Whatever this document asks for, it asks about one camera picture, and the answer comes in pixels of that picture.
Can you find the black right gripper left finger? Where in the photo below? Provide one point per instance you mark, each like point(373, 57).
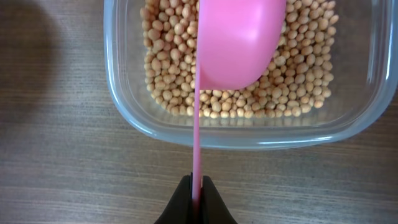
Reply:
point(179, 208)

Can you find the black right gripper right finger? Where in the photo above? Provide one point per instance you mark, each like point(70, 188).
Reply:
point(212, 207)

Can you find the pink plastic measuring scoop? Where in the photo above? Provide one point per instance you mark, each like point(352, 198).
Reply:
point(236, 41)

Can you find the pile of soybeans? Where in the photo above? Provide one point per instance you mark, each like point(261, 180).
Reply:
point(295, 81)

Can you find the clear plastic container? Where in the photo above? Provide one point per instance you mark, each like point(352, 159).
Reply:
point(364, 58)

